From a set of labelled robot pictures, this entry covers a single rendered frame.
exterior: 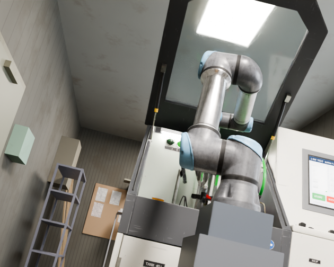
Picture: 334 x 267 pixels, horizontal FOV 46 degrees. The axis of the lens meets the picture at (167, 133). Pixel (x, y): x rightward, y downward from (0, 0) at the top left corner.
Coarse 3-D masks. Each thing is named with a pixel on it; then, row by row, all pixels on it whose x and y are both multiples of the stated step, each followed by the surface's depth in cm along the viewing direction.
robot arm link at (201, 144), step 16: (208, 64) 149; (224, 64) 148; (208, 80) 145; (224, 80) 146; (208, 96) 139; (208, 112) 134; (192, 128) 129; (208, 128) 128; (192, 144) 124; (208, 144) 124; (192, 160) 123; (208, 160) 122
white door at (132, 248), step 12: (132, 240) 157; (144, 240) 158; (120, 252) 155; (132, 252) 156; (144, 252) 156; (156, 252) 157; (168, 252) 157; (120, 264) 154; (132, 264) 154; (144, 264) 155; (156, 264) 155; (168, 264) 156
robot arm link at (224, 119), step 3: (222, 114) 185; (225, 114) 186; (228, 114) 186; (222, 117) 185; (225, 117) 185; (228, 117) 185; (219, 120) 184; (222, 120) 185; (225, 120) 185; (228, 120) 184; (219, 123) 185; (222, 123) 185; (225, 123) 185; (219, 126) 187; (222, 126) 186; (225, 126) 186
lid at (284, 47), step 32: (192, 0) 182; (224, 0) 180; (256, 0) 177; (288, 0) 175; (192, 32) 193; (224, 32) 191; (256, 32) 188; (288, 32) 186; (320, 32) 182; (160, 64) 205; (192, 64) 204; (288, 64) 197; (192, 96) 217; (224, 96) 215; (256, 96) 212; (288, 96) 204; (256, 128) 223
